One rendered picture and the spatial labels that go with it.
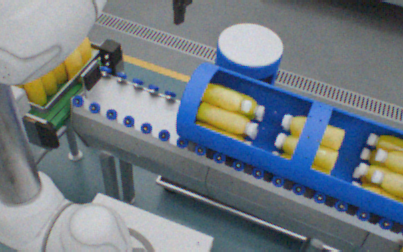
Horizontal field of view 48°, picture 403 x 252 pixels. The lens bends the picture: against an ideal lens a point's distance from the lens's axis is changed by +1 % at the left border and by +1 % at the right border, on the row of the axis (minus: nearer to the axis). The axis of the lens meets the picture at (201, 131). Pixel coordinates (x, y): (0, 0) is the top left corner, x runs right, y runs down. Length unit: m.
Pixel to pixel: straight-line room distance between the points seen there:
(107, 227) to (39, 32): 0.54
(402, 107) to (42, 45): 3.06
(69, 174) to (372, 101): 2.13
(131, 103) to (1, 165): 0.91
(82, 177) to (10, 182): 1.72
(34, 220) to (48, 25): 0.57
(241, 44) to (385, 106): 1.72
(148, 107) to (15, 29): 1.19
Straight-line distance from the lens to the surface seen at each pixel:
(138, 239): 1.36
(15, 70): 0.68
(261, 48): 1.97
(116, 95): 1.88
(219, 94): 1.54
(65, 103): 1.92
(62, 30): 0.71
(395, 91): 3.62
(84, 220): 1.09
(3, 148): 0.99
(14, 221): 1.14
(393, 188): 1.53
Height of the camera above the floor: 2.27
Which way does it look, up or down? 50 degrees down
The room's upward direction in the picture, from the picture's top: 6 degrees clockwise
